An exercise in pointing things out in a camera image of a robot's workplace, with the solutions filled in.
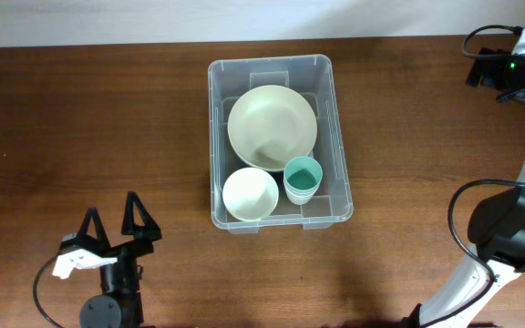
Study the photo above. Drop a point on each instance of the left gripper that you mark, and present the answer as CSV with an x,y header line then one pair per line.
x,y
145,234

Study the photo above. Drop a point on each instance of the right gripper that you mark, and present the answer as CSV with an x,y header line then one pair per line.
x,y
491,78

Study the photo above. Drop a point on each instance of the white bowl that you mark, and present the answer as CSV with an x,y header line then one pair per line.
x,y
250,194

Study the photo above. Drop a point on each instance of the cream cup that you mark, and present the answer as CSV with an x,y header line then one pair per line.
x,y
299,199

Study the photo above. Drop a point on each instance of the beige plate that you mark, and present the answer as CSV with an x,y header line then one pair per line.
x,y
270,125

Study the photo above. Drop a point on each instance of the mint green cup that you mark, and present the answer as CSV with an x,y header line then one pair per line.
x,y
303,173

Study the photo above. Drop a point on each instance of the grey cup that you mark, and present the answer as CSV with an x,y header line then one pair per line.
x,y
301,193

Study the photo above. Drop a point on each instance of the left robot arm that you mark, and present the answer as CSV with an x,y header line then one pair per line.
x,y
119,304

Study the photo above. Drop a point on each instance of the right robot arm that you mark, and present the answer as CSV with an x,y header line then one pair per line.
x,y
495,247

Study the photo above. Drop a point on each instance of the clear plastic storage bin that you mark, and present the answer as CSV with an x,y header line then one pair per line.
x,y
312,77

